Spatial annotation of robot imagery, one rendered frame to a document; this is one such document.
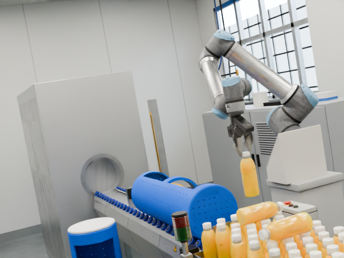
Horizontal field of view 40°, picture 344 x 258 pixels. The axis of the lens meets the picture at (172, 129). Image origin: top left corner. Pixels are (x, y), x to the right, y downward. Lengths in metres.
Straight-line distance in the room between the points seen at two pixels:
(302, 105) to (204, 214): 0.94
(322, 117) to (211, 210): 1.66
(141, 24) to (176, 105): 1.43
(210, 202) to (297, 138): 0.71
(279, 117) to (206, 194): 0.81
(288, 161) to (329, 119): 1.10
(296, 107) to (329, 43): 2.28
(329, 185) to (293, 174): 0.22
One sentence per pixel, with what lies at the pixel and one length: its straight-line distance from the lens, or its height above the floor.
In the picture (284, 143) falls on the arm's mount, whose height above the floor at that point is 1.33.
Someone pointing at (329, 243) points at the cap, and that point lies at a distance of 1.78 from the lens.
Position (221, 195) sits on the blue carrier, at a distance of 2.39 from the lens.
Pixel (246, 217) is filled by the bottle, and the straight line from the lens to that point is 2.04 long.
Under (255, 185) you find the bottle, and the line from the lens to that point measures 2.26.
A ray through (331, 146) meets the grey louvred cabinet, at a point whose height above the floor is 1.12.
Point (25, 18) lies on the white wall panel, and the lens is 7.48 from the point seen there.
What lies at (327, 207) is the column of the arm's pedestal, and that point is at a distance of 2.87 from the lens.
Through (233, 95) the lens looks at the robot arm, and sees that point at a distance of 2.22.
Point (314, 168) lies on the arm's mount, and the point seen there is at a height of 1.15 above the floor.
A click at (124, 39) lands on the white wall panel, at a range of 7.69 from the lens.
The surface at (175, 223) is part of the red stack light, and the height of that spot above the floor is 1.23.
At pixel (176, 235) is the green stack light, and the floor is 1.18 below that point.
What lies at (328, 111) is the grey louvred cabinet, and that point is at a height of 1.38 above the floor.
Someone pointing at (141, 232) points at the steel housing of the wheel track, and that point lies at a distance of 3.13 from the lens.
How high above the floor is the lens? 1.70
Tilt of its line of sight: 4 degrees down
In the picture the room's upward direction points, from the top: 10 degrees counter-clockwise
